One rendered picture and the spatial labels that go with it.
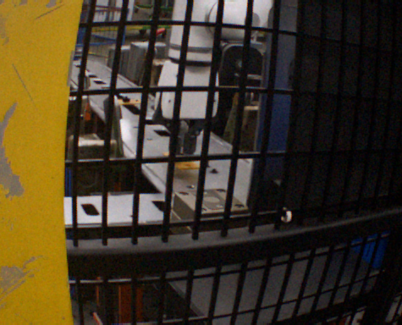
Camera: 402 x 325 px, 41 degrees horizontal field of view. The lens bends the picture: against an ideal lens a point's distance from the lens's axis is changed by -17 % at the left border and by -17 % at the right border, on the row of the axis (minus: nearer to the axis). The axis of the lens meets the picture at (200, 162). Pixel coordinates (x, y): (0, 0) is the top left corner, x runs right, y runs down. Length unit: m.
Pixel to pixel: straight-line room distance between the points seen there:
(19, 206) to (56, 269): 0.05
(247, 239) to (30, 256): 0.24
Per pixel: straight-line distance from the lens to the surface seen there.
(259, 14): 1.01
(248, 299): 0.66
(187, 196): 0.84
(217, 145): 1.26
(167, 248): 0.48
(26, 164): 0.30
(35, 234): 0.31
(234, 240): 0.50
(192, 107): 1.06
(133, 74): 1.86
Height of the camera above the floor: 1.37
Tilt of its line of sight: 19 degrees down
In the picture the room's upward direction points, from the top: 6 degrees clockwise
